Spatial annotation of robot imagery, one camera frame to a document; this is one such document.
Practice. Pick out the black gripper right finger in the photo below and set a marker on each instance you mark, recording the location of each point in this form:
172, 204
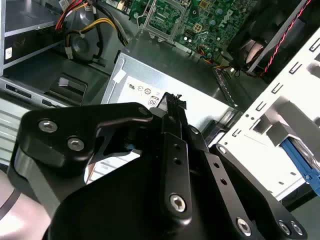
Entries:
250, 195

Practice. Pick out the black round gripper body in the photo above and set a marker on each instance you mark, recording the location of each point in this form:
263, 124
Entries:
125, 212

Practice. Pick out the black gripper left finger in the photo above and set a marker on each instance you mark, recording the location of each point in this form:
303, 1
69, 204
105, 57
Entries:
57, 150

